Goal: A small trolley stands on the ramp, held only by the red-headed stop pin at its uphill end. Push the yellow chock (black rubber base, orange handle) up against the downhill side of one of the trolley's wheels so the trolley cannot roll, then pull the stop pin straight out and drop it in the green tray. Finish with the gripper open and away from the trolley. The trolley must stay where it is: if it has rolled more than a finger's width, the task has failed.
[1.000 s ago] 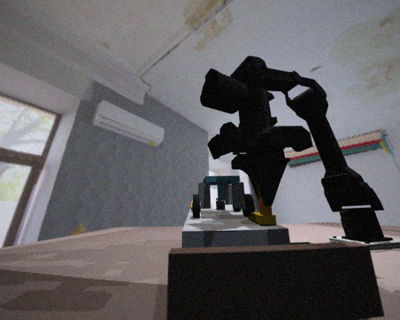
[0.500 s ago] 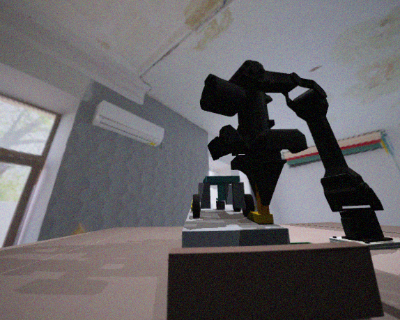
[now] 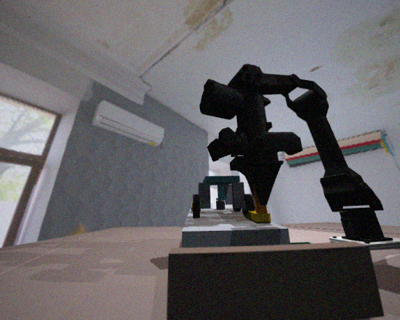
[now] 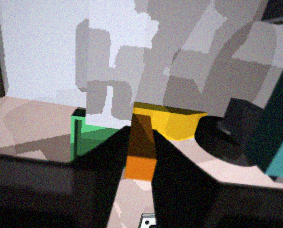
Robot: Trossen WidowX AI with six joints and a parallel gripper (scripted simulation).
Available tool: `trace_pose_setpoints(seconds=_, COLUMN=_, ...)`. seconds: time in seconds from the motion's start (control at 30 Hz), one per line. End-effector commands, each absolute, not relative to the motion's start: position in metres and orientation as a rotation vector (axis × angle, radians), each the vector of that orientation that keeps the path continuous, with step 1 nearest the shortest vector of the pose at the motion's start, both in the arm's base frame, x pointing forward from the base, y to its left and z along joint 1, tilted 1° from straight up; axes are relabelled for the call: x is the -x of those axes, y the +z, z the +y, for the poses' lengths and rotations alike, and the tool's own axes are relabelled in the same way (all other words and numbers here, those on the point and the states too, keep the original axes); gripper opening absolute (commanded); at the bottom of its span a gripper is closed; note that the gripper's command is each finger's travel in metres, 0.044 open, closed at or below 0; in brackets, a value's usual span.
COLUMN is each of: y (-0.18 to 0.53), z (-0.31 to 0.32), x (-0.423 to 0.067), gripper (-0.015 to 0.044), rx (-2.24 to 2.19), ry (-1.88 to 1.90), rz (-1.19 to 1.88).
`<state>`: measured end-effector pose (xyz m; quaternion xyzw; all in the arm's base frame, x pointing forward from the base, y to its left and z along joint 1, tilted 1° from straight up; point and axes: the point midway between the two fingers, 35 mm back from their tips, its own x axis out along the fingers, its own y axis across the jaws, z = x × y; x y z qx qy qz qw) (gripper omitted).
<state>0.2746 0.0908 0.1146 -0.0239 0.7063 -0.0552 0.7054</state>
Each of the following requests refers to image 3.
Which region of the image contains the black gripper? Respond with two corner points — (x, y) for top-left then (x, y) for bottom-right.
(230, 116), (302, 205)

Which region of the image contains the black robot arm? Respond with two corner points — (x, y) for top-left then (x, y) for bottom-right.
(199, 63), (393, 243)

